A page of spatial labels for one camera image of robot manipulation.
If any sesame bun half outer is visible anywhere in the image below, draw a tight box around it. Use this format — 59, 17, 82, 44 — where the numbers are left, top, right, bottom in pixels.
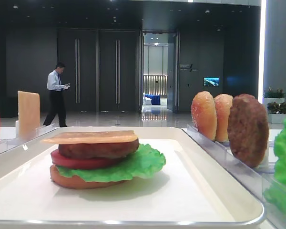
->
191, 91, 217, 141

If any brown meat patty on tray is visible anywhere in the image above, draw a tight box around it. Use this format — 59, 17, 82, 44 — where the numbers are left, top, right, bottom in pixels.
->
58, 139, 139, 159

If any red tomato slice on tray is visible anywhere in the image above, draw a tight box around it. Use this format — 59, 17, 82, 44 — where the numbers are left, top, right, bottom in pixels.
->
51, 149, 125, 170

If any clear long rail left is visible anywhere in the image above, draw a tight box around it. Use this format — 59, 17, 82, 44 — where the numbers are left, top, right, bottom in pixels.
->
0, 125, 56, 154

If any clear patty holder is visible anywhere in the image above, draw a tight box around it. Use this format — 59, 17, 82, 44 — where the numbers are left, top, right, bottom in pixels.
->
253, 152, 276, 174

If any clear long rail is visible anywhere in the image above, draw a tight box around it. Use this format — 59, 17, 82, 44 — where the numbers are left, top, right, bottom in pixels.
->
186, 125, 263, 192
0, 125, 56, 154

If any green lettuce leaf on tray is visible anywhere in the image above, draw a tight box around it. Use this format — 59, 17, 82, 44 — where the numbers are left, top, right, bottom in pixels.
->
57, 144, 166, 183

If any bottom bun on tray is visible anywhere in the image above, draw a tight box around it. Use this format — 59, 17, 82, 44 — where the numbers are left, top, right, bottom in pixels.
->
49, 164, 127, 190

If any clear cheese holder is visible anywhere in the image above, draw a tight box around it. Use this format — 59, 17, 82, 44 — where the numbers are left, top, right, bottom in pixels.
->
15, 120, 19, 137

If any potted plants white planter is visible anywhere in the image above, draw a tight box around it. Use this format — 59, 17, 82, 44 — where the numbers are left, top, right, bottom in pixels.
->
263, 87, 286, 124

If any dark double door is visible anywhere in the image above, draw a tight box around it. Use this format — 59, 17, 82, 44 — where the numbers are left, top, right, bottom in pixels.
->
58, 29, 138, 112

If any white rectangular metal tray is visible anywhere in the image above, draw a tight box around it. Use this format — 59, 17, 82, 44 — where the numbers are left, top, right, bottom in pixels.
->
0, 127, 265, 229

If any upright brown meat patty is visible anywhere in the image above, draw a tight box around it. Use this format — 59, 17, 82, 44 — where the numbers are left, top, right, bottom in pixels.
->
227, 94, 269, 168

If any walking man white shirt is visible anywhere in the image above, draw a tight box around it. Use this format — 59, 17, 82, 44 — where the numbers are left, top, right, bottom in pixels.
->
43, 62, 70, 127

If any upright green lettuce leaf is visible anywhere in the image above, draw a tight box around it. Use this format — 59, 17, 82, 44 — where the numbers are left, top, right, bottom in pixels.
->
263, 110, 286, 215

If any clear long rail right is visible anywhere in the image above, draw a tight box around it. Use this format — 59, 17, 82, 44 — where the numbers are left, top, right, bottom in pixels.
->
186, 125, 263, 192

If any sesame bun half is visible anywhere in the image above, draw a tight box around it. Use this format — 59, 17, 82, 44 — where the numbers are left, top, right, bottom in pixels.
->
191, 91, 217, 141
214, 94, 233, 142

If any clear lettuce holder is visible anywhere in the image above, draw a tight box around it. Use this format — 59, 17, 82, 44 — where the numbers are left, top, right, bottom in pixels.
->
262, 174, 286, 229

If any wall mounted screen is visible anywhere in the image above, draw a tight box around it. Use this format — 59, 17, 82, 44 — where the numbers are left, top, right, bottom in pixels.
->
204, 77, 219, 87

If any blue sofa in hallway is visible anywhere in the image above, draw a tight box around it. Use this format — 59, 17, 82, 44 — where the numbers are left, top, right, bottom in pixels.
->
145, 94, 161, 105

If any sesame bun half inner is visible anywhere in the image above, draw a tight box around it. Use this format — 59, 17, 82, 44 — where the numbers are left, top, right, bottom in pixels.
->
214, 94, 233, 142

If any orange cheese slice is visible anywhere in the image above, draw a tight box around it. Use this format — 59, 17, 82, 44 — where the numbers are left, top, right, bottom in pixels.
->
18, 91, 40, 137
42, 130, 138, 145

